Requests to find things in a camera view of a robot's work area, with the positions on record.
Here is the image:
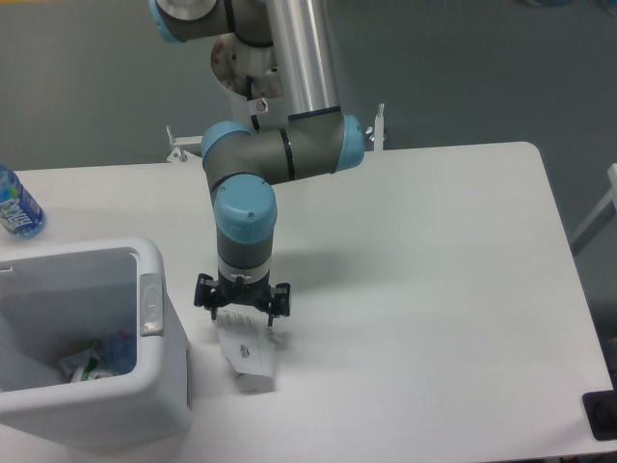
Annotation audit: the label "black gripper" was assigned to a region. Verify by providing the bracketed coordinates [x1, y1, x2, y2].
[194, 273, 291, 327]

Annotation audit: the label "clear crushed plastic bottle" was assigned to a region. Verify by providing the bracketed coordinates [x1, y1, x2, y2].
[100, 331, 137, 375]

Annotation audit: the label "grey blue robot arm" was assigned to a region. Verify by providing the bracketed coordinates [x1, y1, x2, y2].
[149, 1, 364, 319]

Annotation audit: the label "white paper carton trash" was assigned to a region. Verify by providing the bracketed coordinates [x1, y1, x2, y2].
[215, 309, 283, 395]

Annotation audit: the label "white plastic trash can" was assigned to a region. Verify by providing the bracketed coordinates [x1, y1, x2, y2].
[1, 237, 192, 448]

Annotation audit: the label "crumpled wrappers in bin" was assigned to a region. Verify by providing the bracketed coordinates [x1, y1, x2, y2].
[58, 341, 121, 383]

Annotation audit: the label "blue labelled water bottle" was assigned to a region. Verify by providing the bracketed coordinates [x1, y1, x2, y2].
[1, 165, 46, 239]

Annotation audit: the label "black device at table edge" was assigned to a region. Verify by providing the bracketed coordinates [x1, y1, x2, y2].
[582, 390, 616, 441]

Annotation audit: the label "white metal base frame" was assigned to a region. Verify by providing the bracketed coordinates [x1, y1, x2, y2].
[166, 102, 388, 163]

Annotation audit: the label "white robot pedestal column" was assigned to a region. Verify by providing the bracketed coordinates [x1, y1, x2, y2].
[211, 33, 287, 132]

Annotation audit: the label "white frame at right edge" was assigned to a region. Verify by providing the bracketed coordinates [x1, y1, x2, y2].
[570, 163, 616, 257]

